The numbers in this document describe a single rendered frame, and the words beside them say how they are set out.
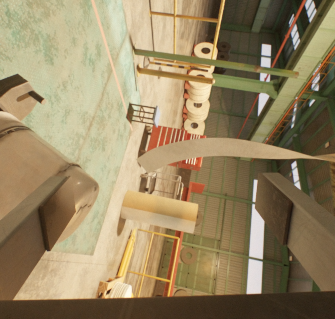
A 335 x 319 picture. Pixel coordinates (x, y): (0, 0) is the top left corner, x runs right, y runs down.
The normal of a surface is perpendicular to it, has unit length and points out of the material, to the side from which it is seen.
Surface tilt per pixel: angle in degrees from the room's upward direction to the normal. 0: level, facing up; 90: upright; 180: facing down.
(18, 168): 84
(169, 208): 90
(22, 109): 24
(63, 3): 0
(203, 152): 94
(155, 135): 90
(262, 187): 167
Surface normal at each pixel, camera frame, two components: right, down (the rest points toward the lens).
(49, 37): 0.98, 0.18
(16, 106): 0.81, 0.57
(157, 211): -0.07, -0.16
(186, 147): -0.34, 0.70
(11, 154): 0.16, -0.45
